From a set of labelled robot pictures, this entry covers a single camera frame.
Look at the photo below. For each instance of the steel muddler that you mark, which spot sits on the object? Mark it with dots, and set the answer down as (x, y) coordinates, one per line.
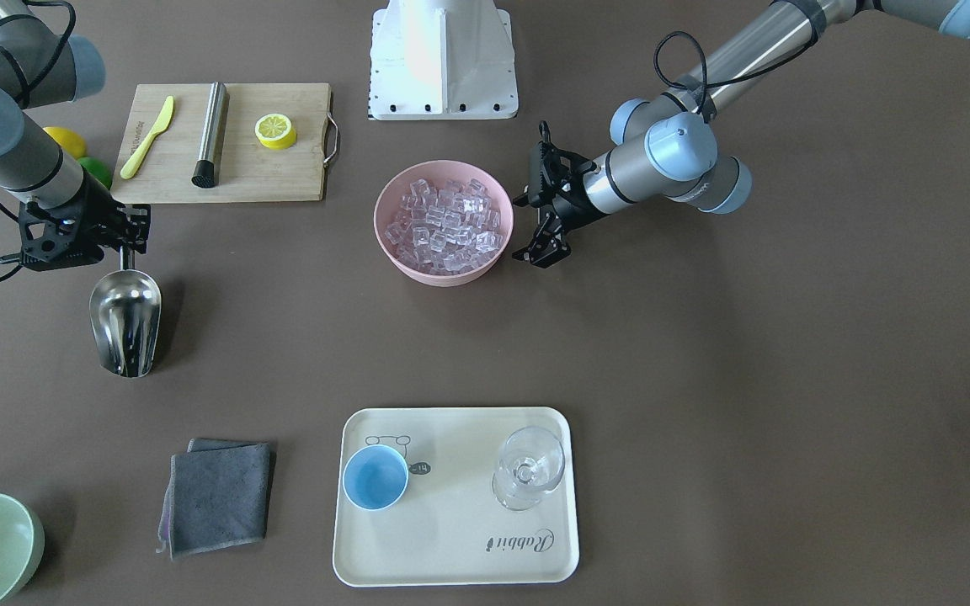
(206, 168)

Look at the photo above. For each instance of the blue cup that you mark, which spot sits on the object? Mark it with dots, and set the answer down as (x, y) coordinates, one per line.
(375, 477)

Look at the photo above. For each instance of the cream serving tray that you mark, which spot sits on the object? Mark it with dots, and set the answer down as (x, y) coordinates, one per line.
(448, 527)

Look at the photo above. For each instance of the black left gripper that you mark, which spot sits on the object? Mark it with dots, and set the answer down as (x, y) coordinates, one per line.
(572, 200)

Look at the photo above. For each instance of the half lemon slice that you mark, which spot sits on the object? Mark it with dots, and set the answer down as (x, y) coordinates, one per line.
(275, 131)

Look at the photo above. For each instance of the pile of clear ice cubes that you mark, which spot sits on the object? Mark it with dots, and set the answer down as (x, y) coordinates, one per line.
(444, 229)

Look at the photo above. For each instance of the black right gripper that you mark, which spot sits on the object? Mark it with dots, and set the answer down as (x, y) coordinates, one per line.
(103, 209)

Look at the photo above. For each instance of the green lime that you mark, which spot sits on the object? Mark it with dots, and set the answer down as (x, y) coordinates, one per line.
(98, 170)

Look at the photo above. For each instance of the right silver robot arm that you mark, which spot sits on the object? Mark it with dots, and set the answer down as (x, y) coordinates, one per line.
(39, 67)

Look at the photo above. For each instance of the white pedestal column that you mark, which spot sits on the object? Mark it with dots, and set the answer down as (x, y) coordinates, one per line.
(442, 60)

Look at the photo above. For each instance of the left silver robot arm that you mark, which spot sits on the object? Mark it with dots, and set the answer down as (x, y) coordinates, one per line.
(665, 146)

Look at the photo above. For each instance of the pink bowl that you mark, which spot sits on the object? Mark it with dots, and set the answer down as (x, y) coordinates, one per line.
(438, 171)

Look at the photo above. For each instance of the grey folded cloth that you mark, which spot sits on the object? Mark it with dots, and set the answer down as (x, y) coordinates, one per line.
(217, 496)

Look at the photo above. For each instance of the yellow lemon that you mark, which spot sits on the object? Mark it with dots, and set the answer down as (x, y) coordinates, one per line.
(69, 140)

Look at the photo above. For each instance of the bamboo cutting board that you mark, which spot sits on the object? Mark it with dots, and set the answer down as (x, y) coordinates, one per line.
(248, 172)

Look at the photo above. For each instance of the yellow plastic knife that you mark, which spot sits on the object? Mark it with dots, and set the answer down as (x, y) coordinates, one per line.
(159, 126)

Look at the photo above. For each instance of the clear wine glass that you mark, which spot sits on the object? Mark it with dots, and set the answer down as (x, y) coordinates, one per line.
(529, 467)

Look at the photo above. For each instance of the silver metal ice scoop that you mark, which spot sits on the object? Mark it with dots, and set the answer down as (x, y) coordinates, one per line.
(125, 308)

